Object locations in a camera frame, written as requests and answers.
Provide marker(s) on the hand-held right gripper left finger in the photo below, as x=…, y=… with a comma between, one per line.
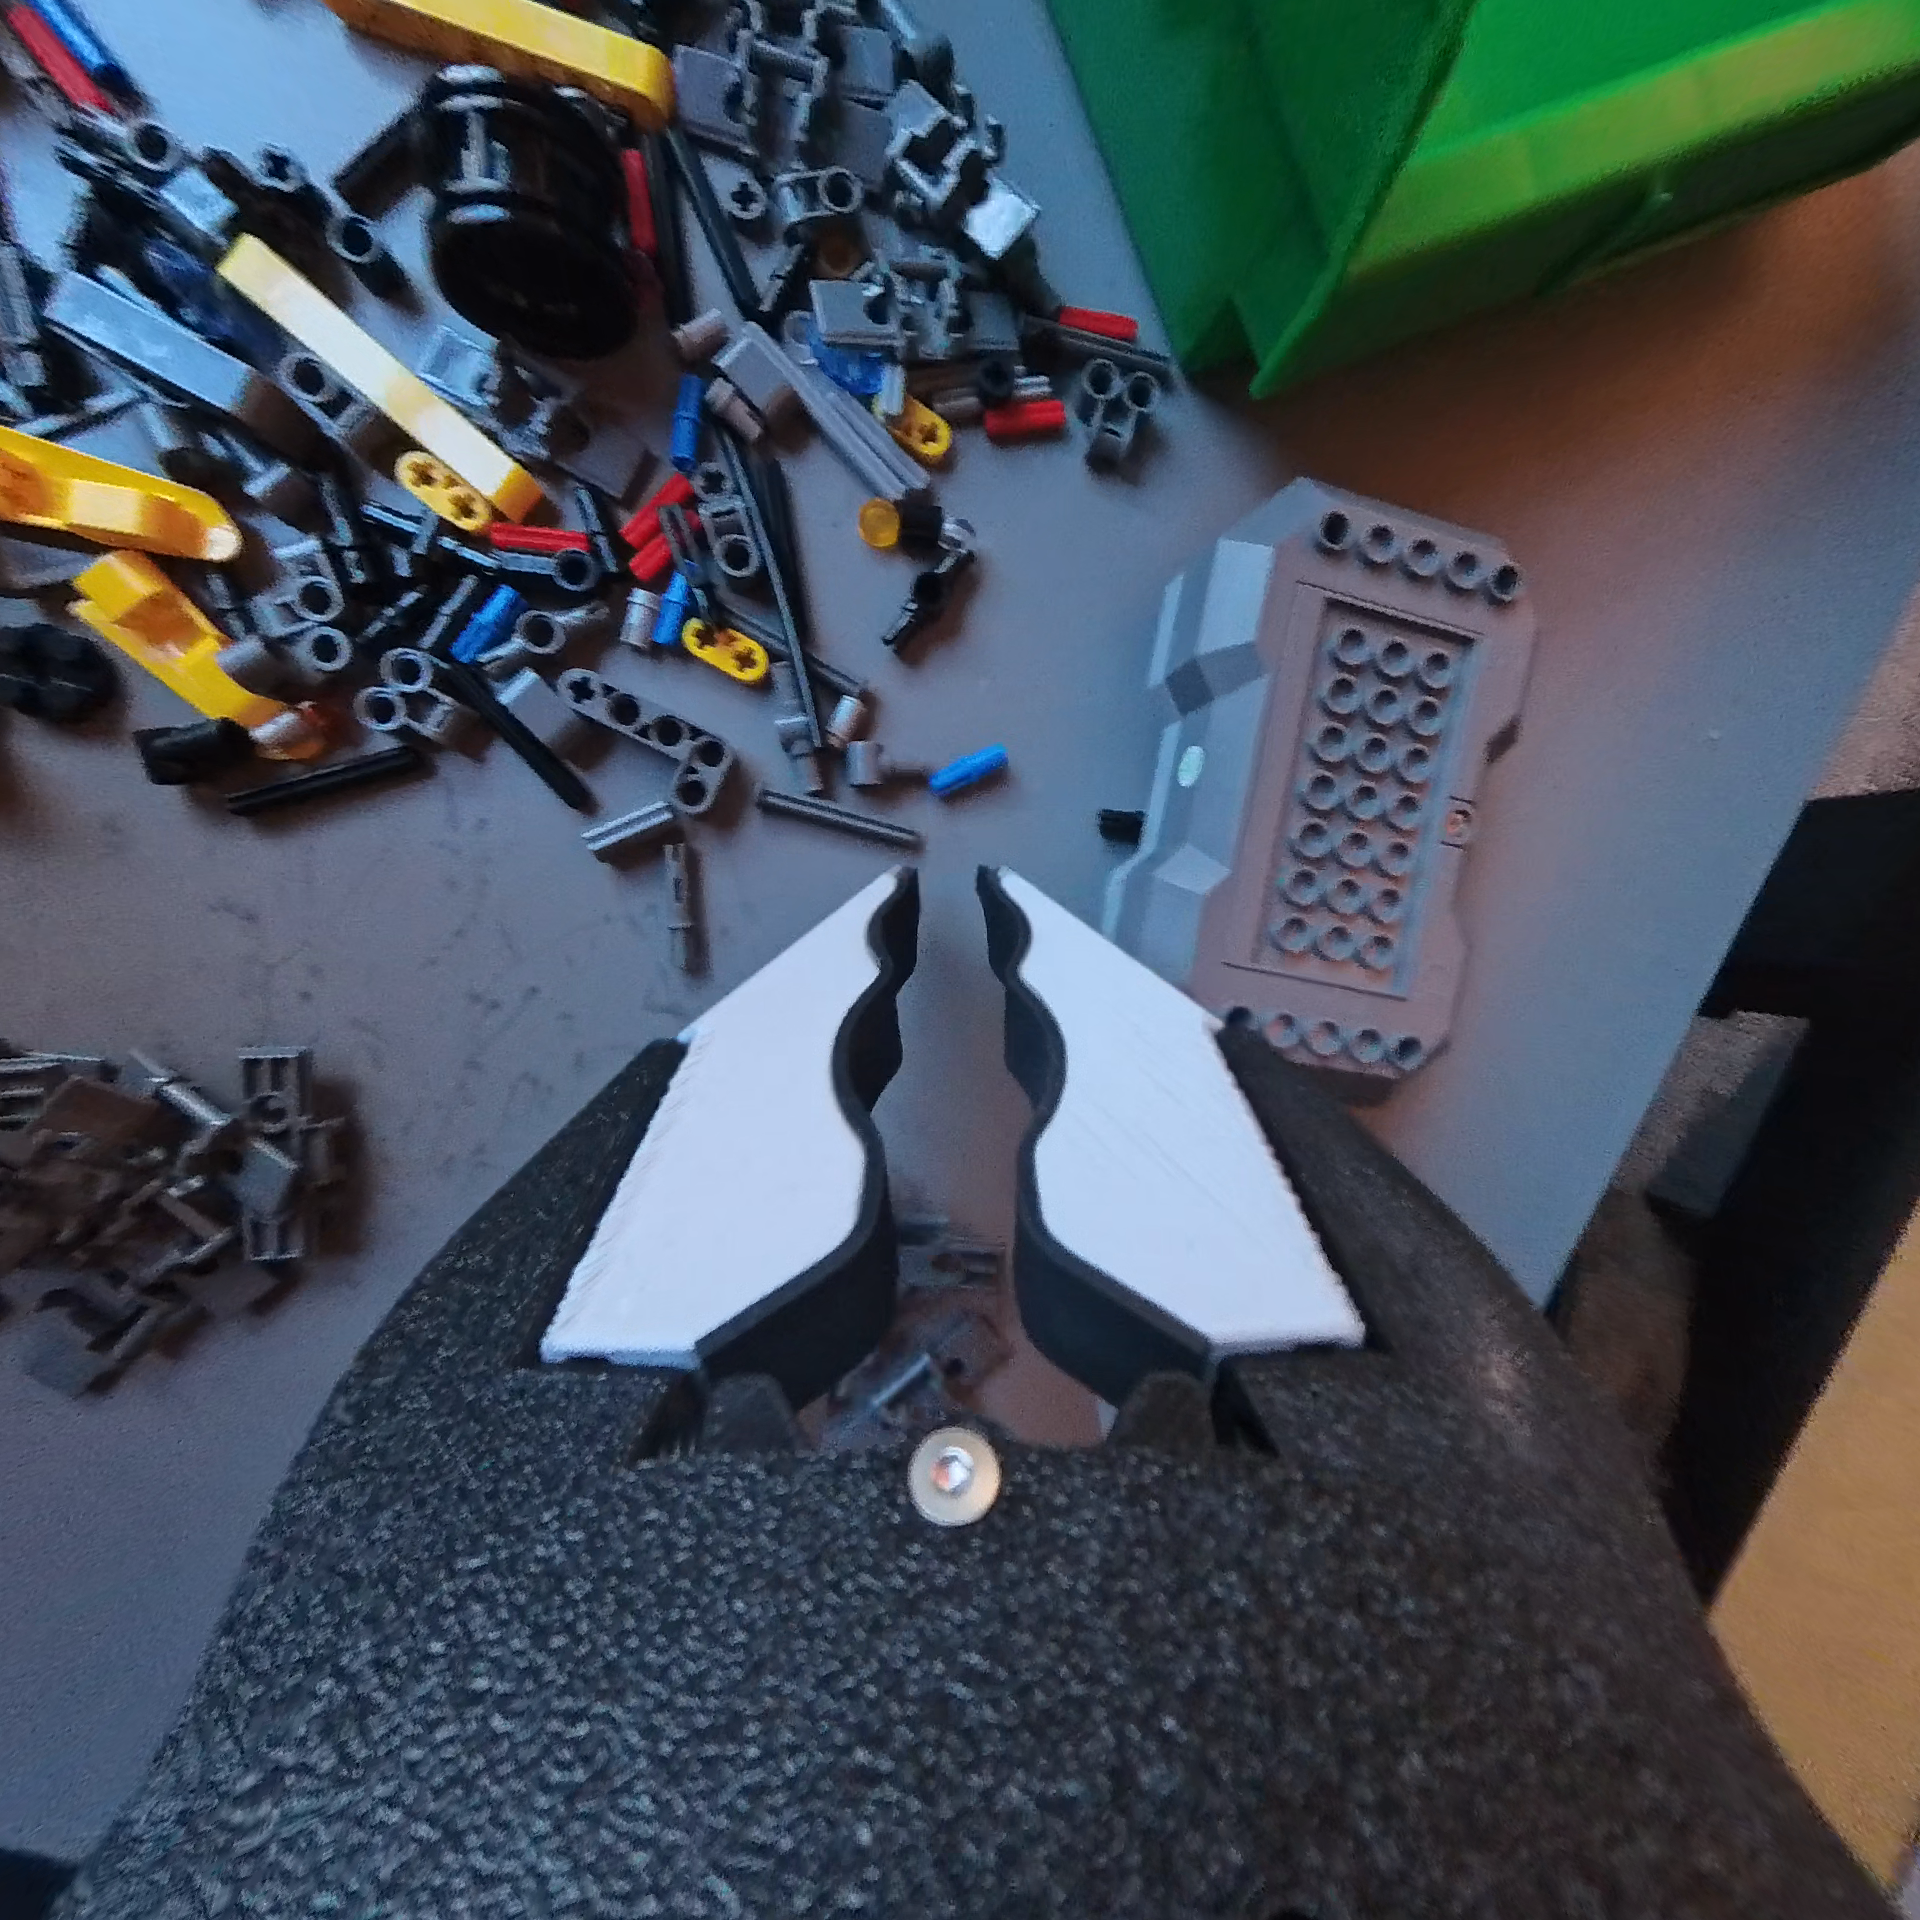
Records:
x=720, y=1202

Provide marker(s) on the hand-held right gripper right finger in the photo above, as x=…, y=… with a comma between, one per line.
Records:
x=1186, y=1187

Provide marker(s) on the pile of grey brick parts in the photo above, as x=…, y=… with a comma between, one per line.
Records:
x=750, y=333

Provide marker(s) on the yellow brick beam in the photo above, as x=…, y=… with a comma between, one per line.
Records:
x=376, y=376

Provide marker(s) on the grey desk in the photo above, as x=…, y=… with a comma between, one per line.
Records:
x=1680, y=540

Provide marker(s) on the small grey brick cluster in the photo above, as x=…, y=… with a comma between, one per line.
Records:
x=915, y=1323

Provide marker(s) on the grey brick hub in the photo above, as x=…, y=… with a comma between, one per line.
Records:
x=1351, y=750

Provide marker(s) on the small blue pin piece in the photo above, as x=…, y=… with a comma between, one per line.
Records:
x=968, y=770

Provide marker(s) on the dark grey brick cluster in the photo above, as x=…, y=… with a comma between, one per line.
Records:
x=180, y=1187

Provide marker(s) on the yellow curved brick piece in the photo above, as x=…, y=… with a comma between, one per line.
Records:
x=180, y=645

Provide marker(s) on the wooden edged background table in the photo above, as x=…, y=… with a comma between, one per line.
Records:
x=1831, y=1622

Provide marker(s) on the yellow pointed brick piece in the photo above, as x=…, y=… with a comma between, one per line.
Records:
x=105, y=496

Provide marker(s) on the green plastic bin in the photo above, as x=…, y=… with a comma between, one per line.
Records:
x=1440, y=151

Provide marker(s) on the yellow brick panel assembly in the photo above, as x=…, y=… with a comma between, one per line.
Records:
x=527, y=46

